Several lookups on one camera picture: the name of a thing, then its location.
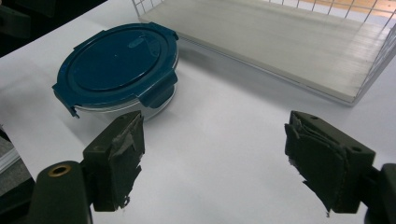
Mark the round glass container blue lid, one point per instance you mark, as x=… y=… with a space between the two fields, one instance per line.
x=115 y=65

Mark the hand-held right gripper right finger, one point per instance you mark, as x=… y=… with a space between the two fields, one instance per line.
x=323 y=165

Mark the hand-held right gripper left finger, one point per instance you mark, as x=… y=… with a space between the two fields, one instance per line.
x=109 y=174

